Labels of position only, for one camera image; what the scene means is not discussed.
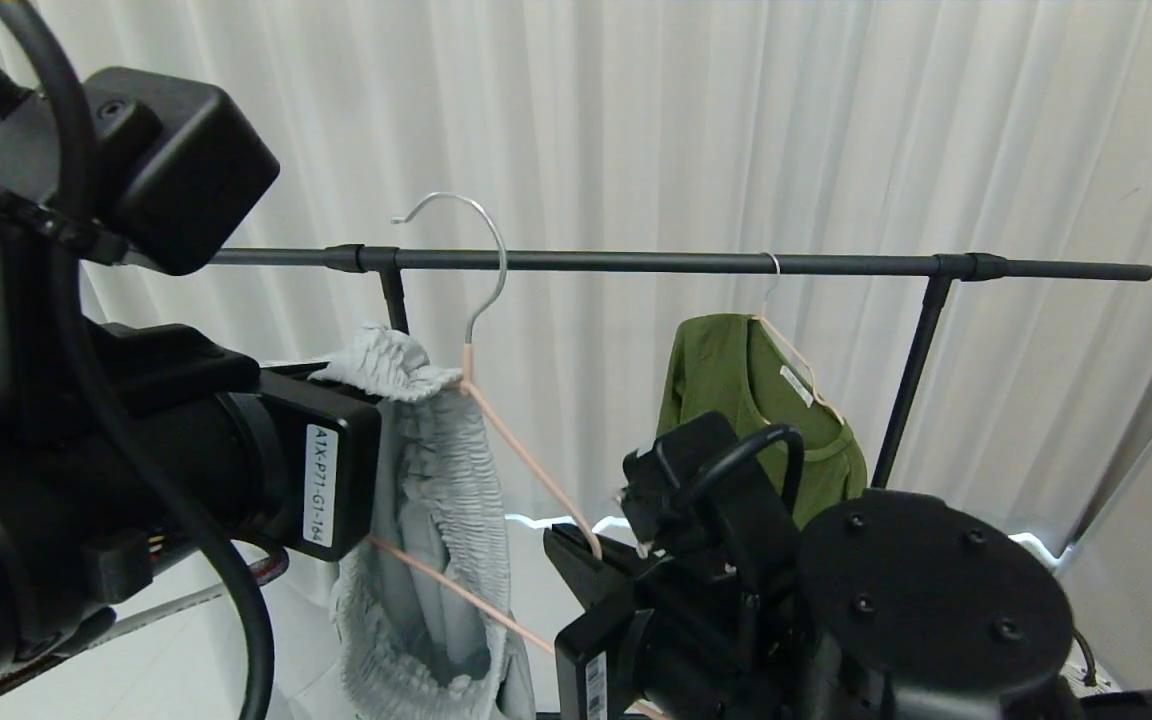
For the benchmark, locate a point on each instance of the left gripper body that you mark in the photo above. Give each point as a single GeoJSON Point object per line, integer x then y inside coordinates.
{"type": "Point", "coordinates": [236, 450]}

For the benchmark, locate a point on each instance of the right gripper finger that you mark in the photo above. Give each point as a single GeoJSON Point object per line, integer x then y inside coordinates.
{"type": "Point", "coordinates": [586, 570]}

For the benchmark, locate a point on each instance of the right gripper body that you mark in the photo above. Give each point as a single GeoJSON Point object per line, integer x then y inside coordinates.
{"type": "Point", "coordinates": [686, 660]}

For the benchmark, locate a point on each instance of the pink clothes hanger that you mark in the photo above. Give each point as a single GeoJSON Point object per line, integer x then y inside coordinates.
{"type": "Point", "coordinates": [526, 460]}
{"type": "Point", "coordinates": [791, 350]}

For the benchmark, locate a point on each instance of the pale grey garment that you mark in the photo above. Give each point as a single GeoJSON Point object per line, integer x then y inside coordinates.
{"type": "Point", "coordinates": [446, 470]}

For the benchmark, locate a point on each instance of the green printed garment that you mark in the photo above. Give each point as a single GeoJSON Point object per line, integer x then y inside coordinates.
{"type": "Point", "coordinates": [726, 370]}

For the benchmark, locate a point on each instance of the black clothes rack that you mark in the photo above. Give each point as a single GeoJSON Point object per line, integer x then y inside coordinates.
{"type": "Point", "coordinates": [636, 262]}

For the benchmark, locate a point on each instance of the white curtain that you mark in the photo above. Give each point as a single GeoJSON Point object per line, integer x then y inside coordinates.
{"type": "Point", "coordinates": [736, 120]}

